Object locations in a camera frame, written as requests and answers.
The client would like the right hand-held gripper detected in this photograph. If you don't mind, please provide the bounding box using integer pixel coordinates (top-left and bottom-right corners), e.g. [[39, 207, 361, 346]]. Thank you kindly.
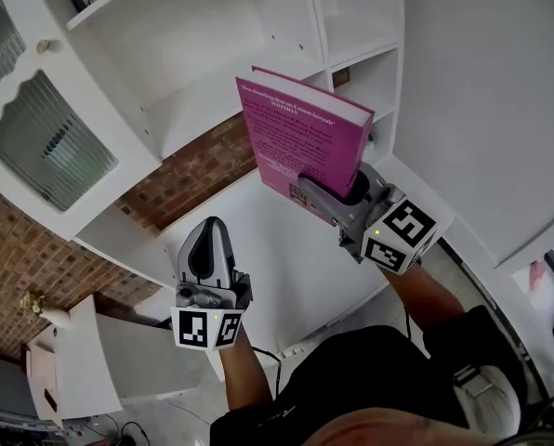
[[297, 162, 442, 277]]

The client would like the grey furniture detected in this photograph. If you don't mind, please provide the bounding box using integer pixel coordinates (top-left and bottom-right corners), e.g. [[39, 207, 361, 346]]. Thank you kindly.
[[0, 349, 42, 420]]

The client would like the pink book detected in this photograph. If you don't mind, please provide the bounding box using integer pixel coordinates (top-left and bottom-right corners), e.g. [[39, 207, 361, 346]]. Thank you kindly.
[[235, 65, 376, 227]]

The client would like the white shelf unit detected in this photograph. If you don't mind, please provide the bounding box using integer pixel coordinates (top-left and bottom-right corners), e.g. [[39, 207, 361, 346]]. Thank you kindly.
[[0, 0, 455, 392]]

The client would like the white side cabinet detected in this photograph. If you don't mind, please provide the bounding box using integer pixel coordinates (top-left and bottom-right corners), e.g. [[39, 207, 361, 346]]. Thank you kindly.
[[24, 294, 125, 430]]

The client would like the person's beige shoe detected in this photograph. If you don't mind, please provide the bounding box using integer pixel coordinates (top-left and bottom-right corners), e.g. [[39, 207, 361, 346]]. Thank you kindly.
[[452, 363, 521, 432]]

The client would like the thin black floor cable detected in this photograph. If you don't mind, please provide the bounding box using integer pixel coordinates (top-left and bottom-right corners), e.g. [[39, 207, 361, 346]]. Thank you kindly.
[[116, 419, 150, 446]]

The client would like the white cabinet door ribbed glass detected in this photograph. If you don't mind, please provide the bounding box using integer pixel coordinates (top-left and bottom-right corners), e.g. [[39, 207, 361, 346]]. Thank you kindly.
[[0, 0, 163, 242]]

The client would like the person's black shirt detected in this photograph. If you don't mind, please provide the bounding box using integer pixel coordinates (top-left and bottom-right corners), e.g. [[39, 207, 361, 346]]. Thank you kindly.
[[208, 304, 530, 446]]

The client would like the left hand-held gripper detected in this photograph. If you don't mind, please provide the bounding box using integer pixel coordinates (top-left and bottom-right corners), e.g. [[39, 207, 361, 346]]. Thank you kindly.
[[170, 216, 254, 351]]

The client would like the white vase with flowers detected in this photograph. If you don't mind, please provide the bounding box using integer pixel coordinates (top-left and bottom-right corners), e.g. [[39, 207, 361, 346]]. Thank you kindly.
[[20, 290, 73, 330]]

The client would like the person's leg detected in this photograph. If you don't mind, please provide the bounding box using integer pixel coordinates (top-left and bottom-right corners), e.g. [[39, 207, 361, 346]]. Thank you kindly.
[[289, 406, 473, 446]]

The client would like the person's left forearm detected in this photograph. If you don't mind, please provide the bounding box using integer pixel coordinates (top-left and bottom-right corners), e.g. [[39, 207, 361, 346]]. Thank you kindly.
[[220, 326, 279, 413]]

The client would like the person's right forearm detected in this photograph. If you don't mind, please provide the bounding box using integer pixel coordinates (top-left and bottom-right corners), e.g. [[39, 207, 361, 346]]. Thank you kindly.
[[377, 261, 467, 341]]

